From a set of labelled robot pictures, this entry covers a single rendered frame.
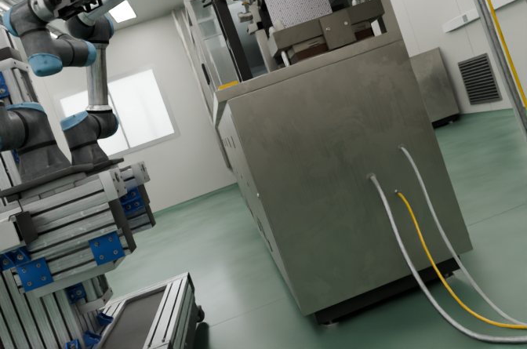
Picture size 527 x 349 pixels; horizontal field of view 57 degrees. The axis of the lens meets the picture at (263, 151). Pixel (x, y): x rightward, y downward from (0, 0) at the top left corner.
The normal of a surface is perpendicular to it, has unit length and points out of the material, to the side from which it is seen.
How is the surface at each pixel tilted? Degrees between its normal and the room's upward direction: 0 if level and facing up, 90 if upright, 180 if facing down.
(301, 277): 90
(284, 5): 90
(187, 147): 90
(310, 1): 90
